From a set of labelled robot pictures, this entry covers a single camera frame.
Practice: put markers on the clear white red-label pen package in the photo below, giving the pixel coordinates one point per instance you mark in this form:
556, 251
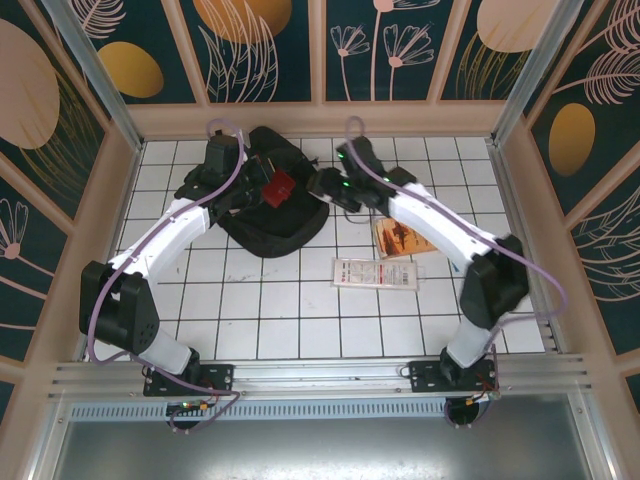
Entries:
375, 274

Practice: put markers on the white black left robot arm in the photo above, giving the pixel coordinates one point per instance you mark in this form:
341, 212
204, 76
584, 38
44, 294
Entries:
165, 235

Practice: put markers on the red leather wallet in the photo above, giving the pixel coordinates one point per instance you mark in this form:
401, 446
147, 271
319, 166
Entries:
279, 192

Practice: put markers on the black fabric backpack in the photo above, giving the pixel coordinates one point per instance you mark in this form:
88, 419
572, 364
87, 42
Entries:
280, 230

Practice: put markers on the aluminium mounting rail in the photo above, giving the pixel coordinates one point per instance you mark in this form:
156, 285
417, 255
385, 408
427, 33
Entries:
320, 372

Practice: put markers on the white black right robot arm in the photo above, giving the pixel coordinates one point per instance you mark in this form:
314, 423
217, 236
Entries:
435, 220

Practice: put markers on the grey metal sheet panel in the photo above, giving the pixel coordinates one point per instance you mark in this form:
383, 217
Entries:
320, 450

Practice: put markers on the orange brown cover book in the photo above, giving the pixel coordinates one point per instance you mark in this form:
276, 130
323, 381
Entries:
400, 242

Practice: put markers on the aluminium side rail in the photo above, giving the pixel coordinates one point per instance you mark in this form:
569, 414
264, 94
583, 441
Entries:
502, 175

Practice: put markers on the aluminium frame post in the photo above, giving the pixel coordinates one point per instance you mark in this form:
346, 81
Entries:
537, 75
100, 85

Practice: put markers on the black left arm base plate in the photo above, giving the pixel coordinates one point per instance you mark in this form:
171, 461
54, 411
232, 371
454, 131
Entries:
220, 377

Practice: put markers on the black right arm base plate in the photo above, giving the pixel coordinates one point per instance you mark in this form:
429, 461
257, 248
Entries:
425, 375

